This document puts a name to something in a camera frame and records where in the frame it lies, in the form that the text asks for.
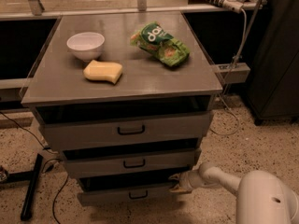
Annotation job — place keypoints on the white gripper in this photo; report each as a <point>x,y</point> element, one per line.
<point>189,181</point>

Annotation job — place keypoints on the grey bottom drawer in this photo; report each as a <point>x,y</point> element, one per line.
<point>127,187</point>

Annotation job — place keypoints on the grey drawer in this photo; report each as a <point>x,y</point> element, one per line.
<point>118,132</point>
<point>133,163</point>
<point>127,187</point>

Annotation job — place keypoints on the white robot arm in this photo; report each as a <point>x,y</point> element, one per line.
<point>261,198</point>

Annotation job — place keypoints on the grey middle drawer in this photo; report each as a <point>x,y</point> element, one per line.
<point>133,163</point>

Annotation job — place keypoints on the grey drawer cabinet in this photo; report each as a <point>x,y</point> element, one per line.
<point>59,93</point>

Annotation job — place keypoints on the grey top drawer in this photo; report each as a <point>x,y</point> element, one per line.
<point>118,132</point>

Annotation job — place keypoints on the dark cabinet at right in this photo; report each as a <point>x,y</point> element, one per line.
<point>273,85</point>

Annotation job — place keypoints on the green snack bag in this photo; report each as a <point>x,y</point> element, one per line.
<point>153,39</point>

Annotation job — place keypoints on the yellow sponge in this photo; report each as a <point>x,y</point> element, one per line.
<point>103,71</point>

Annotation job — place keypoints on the black floor stand bar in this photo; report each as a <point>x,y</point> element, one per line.
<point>32,178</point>

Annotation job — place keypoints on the white bowl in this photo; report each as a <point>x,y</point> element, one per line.
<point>86,46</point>

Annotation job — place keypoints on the grey metal bracket box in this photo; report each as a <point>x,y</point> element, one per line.
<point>228,74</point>

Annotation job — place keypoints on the white button device with cable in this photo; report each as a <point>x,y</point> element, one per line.
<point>236,7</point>

